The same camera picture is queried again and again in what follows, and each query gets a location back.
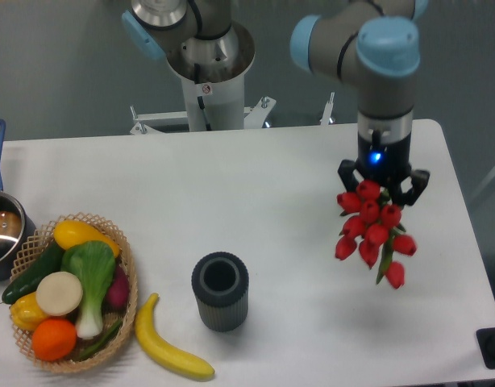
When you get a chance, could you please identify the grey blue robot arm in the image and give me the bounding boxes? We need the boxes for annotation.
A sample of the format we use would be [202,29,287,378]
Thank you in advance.
[122,1,430,206]

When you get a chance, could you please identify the white metal frame bracket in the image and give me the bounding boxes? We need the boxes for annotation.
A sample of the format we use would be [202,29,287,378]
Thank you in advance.
[129,92,335,135]

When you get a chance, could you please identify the red tulip bouquet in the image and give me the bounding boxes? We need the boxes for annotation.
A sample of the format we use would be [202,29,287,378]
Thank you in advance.
[335,180,417,289]

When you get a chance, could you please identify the blue handled saucepan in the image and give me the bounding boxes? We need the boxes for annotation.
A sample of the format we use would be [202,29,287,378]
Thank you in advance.
[0,119,35,281]

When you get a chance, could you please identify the cream round bun slice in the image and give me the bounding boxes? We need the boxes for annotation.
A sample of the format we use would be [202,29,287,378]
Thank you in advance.
[35,272,83,316]

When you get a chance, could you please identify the orange fruit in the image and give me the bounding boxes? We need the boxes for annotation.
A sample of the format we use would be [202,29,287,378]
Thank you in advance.
[31,318,77,361]

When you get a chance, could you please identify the dark green cucumber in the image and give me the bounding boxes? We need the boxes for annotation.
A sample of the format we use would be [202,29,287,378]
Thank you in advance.
[2,241,64,305]

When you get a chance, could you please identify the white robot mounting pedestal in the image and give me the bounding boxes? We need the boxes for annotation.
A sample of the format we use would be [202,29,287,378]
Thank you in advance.
[167,22,255,131]

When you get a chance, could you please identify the dark grey ribbed vase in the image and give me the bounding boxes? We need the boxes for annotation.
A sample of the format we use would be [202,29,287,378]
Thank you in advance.
[191,252,249,332]

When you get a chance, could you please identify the green chili pepper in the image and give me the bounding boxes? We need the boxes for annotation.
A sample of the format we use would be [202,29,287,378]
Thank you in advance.
[75,319,123,362]

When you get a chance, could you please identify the yellow banana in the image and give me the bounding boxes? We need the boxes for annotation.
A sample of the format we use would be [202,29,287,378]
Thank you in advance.
[135,293,215,381]

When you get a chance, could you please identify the yellow squash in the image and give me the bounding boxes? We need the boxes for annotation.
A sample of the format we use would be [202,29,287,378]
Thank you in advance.
[53,220,120,258]

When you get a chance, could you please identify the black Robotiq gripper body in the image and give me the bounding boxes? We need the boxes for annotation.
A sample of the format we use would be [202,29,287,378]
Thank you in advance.
[356,134,411,188]

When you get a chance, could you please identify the green bok choy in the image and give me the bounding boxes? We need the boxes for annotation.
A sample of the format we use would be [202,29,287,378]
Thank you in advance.
[61,240,115,339]

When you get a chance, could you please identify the purple sweet potato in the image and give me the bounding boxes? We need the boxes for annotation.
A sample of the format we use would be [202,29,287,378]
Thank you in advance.
[105,265,130,310]

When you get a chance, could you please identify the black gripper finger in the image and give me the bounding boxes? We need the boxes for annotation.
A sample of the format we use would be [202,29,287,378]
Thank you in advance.
[338,160,360,191]
[392,169,431,206]

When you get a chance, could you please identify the black device at table edge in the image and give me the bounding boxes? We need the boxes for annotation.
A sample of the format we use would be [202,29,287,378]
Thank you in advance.
[476,327,495,369]

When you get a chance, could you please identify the yellow bell pepper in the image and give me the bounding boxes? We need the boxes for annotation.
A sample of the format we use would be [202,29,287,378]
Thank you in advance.
[10,292,50,331]

